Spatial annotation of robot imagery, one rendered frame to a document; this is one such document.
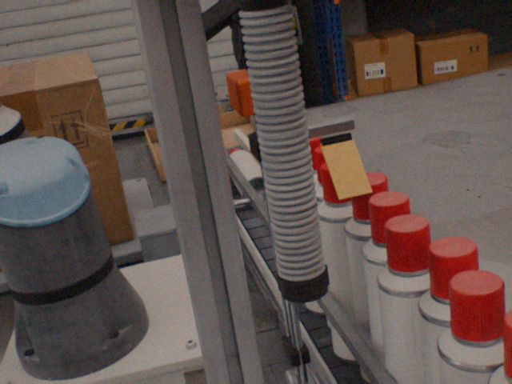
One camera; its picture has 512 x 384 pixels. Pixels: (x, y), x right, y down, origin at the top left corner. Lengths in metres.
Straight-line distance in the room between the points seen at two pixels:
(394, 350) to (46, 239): 0.37
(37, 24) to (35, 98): 3.93
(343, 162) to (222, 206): 0.13
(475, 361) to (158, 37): 0.30
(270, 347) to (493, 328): 0.46
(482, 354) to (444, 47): 4.15
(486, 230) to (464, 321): 0.56
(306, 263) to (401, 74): 4.11
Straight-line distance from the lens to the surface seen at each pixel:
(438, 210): 1.22
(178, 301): 0.90
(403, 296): 0.56
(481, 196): 1.26
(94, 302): 0.81
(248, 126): 1.80
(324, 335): 0.82
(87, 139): 1.16
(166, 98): 0.54
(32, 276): 0.79
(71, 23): 5.02
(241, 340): 0.62
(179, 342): 0.83
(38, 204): 0.76
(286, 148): 0.44
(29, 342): 0.86
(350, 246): 0.66
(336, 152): 0.64
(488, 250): 0.97
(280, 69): 0.43
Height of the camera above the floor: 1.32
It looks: 21 degrees down
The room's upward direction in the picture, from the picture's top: 9 degrees counter-clockwise
